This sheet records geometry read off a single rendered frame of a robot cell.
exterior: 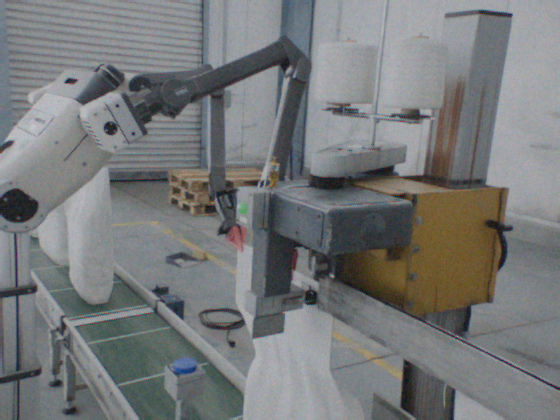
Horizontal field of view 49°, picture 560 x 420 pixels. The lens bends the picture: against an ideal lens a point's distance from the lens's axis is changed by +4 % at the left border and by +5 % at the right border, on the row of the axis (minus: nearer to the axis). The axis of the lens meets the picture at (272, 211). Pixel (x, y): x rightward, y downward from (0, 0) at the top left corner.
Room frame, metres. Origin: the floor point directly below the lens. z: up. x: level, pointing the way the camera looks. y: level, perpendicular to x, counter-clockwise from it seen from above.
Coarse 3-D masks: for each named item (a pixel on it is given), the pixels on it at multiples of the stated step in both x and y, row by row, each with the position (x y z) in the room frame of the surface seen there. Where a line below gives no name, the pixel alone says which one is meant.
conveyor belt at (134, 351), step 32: (128, 320) 2.80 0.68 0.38; (160, 320) 2.81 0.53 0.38; (96, 352) 2.45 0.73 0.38; (128, 352) 2.46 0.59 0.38; (160, 352) 2.47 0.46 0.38; (192, 352) 2.48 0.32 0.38; (128, 384) 2.19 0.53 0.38; (160, 384) 2.19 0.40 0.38; (224, 384) 2.21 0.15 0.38; (160, 416) 1.97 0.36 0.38; (192, 416) 1.98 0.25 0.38; (224, 416) 1.99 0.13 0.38
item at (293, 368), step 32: (288, 320) 1.56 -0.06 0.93; (320, 320) 1.44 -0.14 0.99; (256, 352) 1.58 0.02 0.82; (288, 352) 1.52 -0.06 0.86; (320, 352) 1.43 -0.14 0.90; (256, 384) 1.51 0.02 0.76; (288, 384) 1.42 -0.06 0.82; (320, 384) 1.38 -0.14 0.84; (256, 416) 1.50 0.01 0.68; (288, 416) 1.37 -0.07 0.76; (320, 416) 1.31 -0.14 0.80; (352, 416) 1.32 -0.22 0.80
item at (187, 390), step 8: (168, 368) 1.43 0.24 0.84; (200, 368) 1.44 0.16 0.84; (176, 376) 1.39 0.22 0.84; (184, 376) 1.39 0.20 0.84; (192, 376) 1.40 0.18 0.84; (200, 376) 1.41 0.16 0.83; (168, 384) 1.42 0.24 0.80; (176, 384) 1.38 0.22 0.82; (184, 384) 1.39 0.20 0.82; (192, 384) 1.40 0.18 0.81; (200, 384) 1.42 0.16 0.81; (176, 392) 1.38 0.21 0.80; (184, 392) 1.39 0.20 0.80; (192, 392) 1.40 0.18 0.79; (200, 392) 1.42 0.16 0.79; (176, 400) 1.38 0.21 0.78
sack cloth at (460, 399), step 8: (456, 392) 1.08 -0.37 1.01; (456, 400) 1.08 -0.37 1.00; (464, 400) 1.06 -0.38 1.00; (472, 400) 1.05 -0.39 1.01; (456, 408) 1.08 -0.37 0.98; (464, 408) 1.06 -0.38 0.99; (472, 408) 1.05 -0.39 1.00; (480, 408) 1.03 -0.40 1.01; (456, 416) 1.07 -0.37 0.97; (464, 416) 1.06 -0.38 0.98; (472, 416) 1.04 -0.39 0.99; (480, 416) 1.03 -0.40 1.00; (488, 416) 1.01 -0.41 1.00; (496, 416) 1.00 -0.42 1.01
